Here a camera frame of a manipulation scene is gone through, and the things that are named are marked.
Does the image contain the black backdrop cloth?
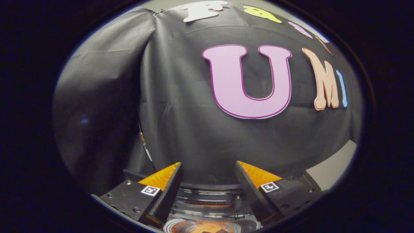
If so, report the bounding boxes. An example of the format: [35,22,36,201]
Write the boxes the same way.
[53,2,363,194]

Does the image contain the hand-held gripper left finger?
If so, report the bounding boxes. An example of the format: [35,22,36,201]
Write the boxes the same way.
[91,161,183,228]

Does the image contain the grey washing machine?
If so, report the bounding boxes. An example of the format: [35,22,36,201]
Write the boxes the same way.
[162,184,261,233]

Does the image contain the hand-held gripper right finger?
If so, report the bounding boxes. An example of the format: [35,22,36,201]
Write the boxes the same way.
[234,161,323,226]

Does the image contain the orange clothes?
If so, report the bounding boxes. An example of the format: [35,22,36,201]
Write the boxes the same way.
[175,222,233,233]

